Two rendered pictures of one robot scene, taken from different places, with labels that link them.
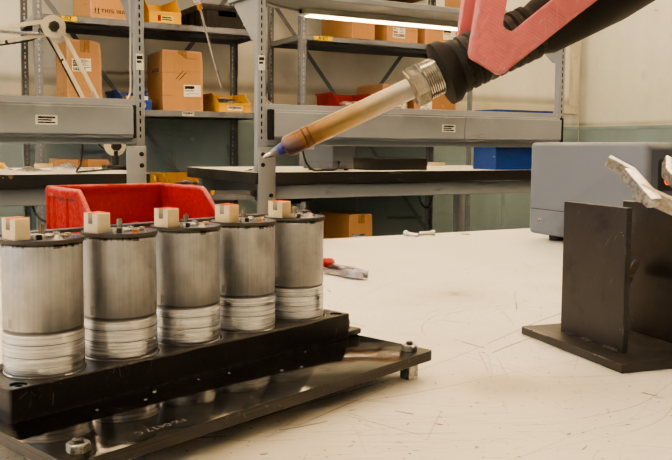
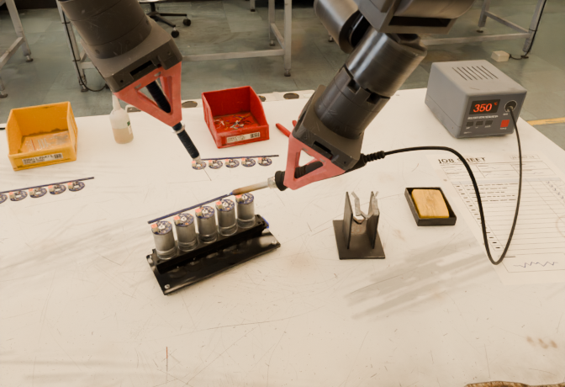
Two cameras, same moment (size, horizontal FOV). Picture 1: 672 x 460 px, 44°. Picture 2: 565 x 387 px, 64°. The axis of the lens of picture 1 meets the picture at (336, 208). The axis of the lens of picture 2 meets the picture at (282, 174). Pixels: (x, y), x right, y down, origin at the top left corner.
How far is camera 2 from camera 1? 0.39 m
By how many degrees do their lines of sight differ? 35
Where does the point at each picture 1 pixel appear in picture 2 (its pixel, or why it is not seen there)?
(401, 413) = (258, 272)
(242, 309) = (224, 230)
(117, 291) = (182, 237)
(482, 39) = (287, 182)
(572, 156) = (443, 80)
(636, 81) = not seen: outside the picture
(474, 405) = (280, 271)
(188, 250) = (203, 223)
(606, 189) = (450, 104)
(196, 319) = (207, 237)
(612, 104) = not seen: outside the picture
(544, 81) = not seen: outside the picture
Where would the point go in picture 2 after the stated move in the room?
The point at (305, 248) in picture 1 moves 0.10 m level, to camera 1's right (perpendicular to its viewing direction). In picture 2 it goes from (245, 210) to (319, 226)
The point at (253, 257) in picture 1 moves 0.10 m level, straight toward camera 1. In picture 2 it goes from (225, 218) to (198, 276)
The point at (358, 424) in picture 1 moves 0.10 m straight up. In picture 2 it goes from (244, 275) to (239, 214)
